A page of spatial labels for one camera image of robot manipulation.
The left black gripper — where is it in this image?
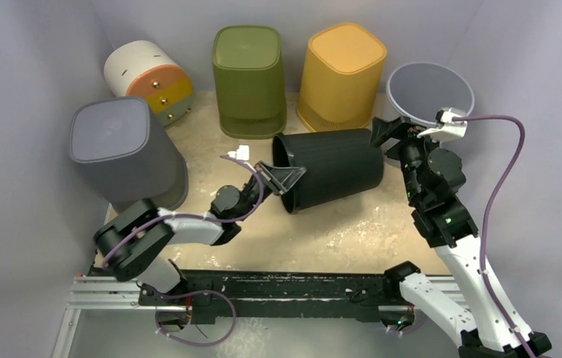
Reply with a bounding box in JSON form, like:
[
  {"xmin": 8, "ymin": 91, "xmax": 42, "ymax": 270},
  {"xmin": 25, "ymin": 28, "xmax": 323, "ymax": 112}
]
[{"xmin": 236, "ymin": 161, "xmax": 306, "ymax": 222}]

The light grey round bin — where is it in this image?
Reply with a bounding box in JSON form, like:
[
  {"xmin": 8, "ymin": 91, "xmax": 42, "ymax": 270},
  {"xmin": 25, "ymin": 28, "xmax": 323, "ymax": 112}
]
[{"xmin": 383, "ymin": 62, "xmax": 475, "ymax": 128}]

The black round bin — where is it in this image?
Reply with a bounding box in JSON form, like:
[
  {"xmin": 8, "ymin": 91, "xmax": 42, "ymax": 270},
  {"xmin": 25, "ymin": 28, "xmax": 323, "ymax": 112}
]
[{"xmin": 272, "ymin": 128, "xmax": 384, "ymax": 214}]

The orange plastic mesh basket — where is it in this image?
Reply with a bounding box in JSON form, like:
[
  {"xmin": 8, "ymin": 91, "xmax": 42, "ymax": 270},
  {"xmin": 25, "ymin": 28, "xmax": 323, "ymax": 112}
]
[{"xmin": 296, "ymin": 22, "xmax": 387, "ymax": 132}]

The green slotted plastic basket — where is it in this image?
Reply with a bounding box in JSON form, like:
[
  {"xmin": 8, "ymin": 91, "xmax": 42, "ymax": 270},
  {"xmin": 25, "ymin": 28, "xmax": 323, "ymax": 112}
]
[{"xmin": 212, "ymin": 25, "xmax": 287, "ymax": 139}]

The grey plastic basket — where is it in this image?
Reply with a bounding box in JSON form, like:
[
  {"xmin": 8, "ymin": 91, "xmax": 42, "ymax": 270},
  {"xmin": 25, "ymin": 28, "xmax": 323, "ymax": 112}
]
[{"xmin": 68, "ymin": 96, "xmax": 189, "ymax": 213}]

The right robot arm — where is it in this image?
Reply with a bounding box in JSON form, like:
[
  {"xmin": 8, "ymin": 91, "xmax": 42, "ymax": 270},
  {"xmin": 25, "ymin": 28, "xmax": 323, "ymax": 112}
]
[{"xmin": 370, "ymin": 118, "xmax": 552, "ymax": 357}]

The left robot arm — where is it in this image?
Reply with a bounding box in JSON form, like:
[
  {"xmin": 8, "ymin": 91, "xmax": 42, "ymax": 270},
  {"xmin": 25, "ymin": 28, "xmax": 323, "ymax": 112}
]
[{"xmin": 93, "ymin": 160, "xmax": 307, "ymax": 305}]

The white cylindrical drawer cabinet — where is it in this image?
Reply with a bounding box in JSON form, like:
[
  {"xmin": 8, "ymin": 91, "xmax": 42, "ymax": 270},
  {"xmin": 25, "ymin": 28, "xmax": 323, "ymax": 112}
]
[{"xmin": 103, "ymin": 40, "xmax": 194, "ymax": 126}]

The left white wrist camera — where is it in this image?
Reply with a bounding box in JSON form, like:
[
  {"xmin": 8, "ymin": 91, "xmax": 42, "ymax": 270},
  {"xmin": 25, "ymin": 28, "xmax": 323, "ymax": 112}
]
[{"xmin": 228, "ymin": 145, "xmax": 250, "ymax": 161}]

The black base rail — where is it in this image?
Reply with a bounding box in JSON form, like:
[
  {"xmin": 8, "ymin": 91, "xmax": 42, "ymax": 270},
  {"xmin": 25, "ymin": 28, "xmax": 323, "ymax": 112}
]
[{"xmin": 126, "ymin": 269, "xmax": 419, "ymax": 327}]

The aluminium frame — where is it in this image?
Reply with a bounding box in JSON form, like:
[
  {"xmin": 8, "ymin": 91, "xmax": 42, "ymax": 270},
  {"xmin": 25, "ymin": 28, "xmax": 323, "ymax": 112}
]
[{"xmin": 51, "ymin": 274, "xmax": 514, "ymax": 358}]

